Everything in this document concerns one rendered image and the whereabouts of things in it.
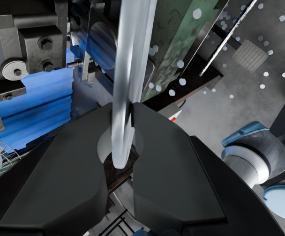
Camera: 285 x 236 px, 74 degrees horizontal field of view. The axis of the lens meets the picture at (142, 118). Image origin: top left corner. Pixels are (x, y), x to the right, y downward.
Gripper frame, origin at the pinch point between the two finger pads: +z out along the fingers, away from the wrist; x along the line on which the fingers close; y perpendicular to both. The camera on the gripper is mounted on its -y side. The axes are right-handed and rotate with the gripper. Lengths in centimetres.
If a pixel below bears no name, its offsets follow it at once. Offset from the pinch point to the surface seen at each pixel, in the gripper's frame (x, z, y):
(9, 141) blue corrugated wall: -168, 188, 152
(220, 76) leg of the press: 49, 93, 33
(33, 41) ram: -20.2, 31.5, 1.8
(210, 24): 31, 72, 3
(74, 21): -18, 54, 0
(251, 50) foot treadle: 51, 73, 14
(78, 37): -17, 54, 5
